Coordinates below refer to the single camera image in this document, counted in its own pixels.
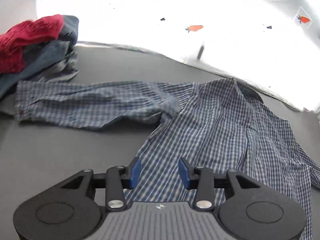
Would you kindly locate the blue plaid shirt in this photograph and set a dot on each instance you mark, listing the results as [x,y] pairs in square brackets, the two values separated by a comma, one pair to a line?
[212,120]

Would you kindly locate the red garment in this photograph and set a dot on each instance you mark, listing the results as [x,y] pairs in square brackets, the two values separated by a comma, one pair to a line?
[22,42]

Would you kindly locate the grey board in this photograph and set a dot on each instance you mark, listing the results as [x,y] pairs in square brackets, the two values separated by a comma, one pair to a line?
[20,12]

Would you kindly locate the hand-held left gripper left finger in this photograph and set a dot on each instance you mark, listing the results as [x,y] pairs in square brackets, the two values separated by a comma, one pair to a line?
[135,173]

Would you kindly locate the printed white sheet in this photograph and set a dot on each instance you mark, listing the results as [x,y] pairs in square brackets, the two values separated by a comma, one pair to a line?
[150,7]

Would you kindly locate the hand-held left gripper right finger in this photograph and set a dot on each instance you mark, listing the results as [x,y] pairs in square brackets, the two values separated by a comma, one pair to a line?
[184,173]

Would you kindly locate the pile of dark clothes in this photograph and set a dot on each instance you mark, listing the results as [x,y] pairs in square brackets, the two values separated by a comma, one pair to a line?
[52,55]

